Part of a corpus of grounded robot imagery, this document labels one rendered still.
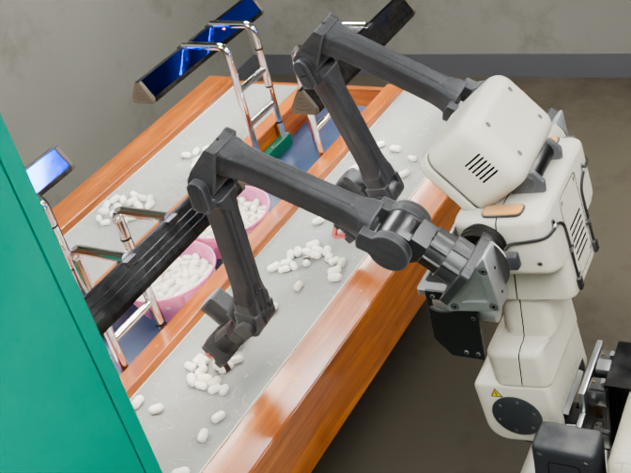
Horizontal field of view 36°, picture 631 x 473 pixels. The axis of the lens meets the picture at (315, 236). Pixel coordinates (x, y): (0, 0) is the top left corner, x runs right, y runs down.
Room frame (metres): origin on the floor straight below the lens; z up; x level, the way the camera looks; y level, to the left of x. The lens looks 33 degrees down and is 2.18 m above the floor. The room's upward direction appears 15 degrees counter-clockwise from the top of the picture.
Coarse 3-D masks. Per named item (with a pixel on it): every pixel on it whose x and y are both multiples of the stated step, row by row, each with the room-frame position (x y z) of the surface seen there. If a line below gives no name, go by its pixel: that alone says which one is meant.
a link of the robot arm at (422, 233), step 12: (396, 216) 1.38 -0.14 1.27; (408, 216) 1.37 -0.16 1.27; (384, 228) 1.36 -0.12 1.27; (396, 228) 1.35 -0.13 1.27; (408, 228) 1.35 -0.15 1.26; (420, 228) 1.34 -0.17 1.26; (432, 228) 1.35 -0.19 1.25; (408, 240) 1.33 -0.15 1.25; (420, 240) 1.32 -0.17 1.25; (432, 240) 1.33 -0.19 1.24; (420, 252) 1.32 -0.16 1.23
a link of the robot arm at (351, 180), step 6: (354, 168) 2.00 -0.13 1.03; (348, 174) 1.99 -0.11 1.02; (354, 174) 1.99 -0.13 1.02; (360, 174) 1.99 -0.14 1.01; (342, 180) 1.98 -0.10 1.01; (348, 180) 1.98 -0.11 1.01; (354, 180) 1.97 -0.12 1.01; (360, 180) 1.98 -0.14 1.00; (342, 186) 1.98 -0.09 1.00; (348, 186) 1.98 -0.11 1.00; (354, 186) 1.97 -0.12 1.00; (360, 186) 1.96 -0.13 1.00; (354, 192) 1.97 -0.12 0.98; (360, 192) 1.97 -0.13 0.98; (378, 198) 1.90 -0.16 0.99
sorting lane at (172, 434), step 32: (384, 128) 2.69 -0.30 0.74; (416, 128) 2.64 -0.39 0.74; (352, 160) 2.54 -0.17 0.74; (416, 160) 2.44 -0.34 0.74; (288, 224) 2.29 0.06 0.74; (320, 224) 2.25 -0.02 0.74; (256, 256) 2.17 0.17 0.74; (352, 256) 2.06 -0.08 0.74; (288, 288) 2.00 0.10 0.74; (320, 288) 1.96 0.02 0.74; (288, 320) 1.87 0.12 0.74; (192, 352) 1.85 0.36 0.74; (256, 352) 1.78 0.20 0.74; (288, 352) 1.75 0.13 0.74; (160, 384) 1.76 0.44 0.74; (256, 384) 1.67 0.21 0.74; (160, 416) 1.66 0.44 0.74; (192, 416) 1.63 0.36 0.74; (160, 448) 1.56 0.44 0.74; (192, 448) 1.53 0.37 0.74
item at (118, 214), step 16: (128, 208) 1.92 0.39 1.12; (128, 240) 1.95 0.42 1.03; (80, 256) 1.83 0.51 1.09; (96, 256) 1.78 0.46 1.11; (112, 256) 1.75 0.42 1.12; (128, 256) 1.74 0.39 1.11; (80, 272) 1.83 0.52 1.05; (144, 304) 1.94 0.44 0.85; (128, 320) 1.89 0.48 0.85; (160, 320) 1.95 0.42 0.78; (112, 336) 1.83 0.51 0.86; (112, 352) 1.83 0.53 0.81
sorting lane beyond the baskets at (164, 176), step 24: (264, 96) 3.15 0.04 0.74; (216, 120) 3.06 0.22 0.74; (240, 120) 3.01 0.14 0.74; (168, 144) 2.98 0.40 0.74; (192, 144) 2.93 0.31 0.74; (144, 168) 2.85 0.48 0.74; (168, 168) 2.81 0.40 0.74; (120, 192) 2.73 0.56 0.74; (144, 192) 2.69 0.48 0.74; (168, 192) 2.65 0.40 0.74; (72, 240) 2.52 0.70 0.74; (96, 240) 2.48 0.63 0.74; (96, 264) 2.35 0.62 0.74
